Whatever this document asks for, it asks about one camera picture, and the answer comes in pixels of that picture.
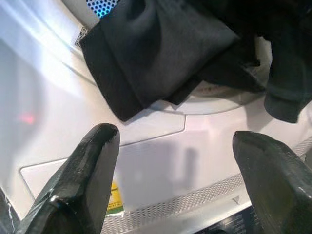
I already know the grey perforated lint filter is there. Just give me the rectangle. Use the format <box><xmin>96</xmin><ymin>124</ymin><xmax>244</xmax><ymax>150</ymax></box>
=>
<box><xmin>85</xmin><ymin>0</ymin><xmax>124</xmax><ymax>20</ymax></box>

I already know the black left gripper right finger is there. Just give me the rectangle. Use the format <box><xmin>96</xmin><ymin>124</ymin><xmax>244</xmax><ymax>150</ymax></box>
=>
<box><xmin>231</xmin><ymin>130</ymin><xmax>312</xmax><ymax>234</ymax></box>

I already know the black garment with green logo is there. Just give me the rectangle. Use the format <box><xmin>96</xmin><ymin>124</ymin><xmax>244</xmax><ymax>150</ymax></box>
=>
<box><xmin>79</xmin><ymin>0</ymin><xmax>267</xmax><ymax>122</ymax></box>

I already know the white tumble dryer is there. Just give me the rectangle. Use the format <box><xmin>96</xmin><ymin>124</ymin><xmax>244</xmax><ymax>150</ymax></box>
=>
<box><xmin>0</xmin><ymin>0</ymin><xmax>312</xmax><ymax>234</ymax></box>

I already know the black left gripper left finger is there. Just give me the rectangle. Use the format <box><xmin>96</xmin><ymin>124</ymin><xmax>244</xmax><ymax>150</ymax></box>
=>
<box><xmin>19</xmin><ymin>123</ymin><xmax>122</xmax><ymax>234</ymax></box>

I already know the yellow warning sticker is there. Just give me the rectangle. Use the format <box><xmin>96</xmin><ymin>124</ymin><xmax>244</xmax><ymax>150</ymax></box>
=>
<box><xmin>106</xmin><ymin>181</ymin><xmax>124</xmax><ymax>213</ymax></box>

